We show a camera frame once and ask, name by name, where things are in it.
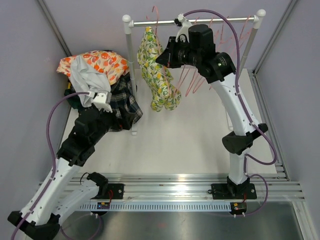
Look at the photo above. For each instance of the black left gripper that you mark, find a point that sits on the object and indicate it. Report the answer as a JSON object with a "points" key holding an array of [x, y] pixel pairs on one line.
{"points": [[125, 122]]}

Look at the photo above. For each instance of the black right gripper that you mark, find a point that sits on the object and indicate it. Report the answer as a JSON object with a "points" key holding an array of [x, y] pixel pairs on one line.
{"points": [[168, 57]]}

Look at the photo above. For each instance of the navy white plaid skirt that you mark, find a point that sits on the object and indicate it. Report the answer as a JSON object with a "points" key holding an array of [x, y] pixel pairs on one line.
{"points": [[122, 98]]}

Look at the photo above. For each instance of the dark green plaid skirt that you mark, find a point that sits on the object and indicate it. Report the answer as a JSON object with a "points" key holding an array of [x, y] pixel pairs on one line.
{"points": [[74, 101]]}

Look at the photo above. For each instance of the orange floral skirt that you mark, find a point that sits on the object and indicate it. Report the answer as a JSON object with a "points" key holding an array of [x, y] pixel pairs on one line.
{"points": [[112, 64]]}

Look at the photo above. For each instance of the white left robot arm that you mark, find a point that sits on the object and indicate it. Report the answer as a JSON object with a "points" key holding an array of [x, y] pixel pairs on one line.
{"points": [[43, 216]]}

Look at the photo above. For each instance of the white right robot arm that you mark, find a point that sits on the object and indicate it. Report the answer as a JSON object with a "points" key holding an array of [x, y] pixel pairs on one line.
{"points": [[219, 71]]}

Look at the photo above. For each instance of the lemon print skirt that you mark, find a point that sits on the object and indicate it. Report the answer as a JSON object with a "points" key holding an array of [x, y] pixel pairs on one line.
{"points": [[157, 77]]}

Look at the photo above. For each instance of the white metal clothes rack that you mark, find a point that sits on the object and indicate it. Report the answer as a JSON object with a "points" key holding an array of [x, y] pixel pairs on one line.
{"points": [[241, 58]]}

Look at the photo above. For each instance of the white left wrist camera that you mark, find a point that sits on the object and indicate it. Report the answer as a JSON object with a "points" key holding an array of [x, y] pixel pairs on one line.
{"points": [[101, 100]]}

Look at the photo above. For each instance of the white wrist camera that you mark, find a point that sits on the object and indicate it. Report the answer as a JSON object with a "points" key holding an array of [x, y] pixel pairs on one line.
{"points": [[184, 24], [101, 100]]}

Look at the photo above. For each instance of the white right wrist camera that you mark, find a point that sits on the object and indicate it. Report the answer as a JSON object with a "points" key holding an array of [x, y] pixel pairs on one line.
{"points": [[184, 24]]}

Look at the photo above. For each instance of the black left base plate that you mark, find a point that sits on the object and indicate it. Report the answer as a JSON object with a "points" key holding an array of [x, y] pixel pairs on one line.
{"points": [[113, 190]]}

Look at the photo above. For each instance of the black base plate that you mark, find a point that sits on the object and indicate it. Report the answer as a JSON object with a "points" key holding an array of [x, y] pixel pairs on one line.
{"points": [[113, 190], [224, 191]]}

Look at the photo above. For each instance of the white slotted cable duct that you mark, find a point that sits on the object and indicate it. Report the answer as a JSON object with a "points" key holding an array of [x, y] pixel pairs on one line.
{"points": [[142, 206]]}

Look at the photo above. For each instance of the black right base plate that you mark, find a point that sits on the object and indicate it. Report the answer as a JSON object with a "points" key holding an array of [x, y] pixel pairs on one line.
{"points": [[224, 191]]}

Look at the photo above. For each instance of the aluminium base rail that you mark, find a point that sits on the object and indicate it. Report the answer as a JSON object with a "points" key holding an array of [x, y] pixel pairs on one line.
{"points": [[194, 187]]}

